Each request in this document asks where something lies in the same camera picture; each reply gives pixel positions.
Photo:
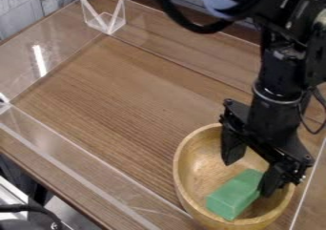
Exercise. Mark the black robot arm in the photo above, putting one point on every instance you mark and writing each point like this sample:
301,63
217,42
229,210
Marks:
293,70

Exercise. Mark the clear acrylic wall panels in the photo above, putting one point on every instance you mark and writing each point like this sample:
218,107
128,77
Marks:
99,105

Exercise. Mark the brown wooden bowl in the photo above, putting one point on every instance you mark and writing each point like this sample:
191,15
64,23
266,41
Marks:
199,174

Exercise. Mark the clear acrylic corner bracket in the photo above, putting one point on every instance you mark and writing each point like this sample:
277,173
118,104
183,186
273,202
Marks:
104,22

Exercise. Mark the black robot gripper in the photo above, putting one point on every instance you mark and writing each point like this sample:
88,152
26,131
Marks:
265,126

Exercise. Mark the green rectangular block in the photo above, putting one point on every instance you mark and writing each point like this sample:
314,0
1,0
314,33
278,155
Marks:
234,195

